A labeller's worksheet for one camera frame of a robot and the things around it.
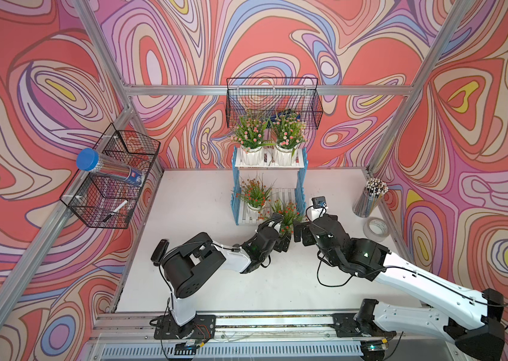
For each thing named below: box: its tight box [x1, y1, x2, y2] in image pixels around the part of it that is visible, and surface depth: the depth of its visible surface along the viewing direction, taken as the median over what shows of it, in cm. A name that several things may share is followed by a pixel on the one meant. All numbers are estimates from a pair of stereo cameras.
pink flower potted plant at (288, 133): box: [269, 111, 309, 167], surface depth 76 cm
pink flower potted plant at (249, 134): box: [229, 115, 276, 167], surface depth 77 cm
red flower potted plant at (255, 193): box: [231, 173, 277, 219], surface depth 93 cm
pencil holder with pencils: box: [352, 177, 390, 219], surface depth 92 cm
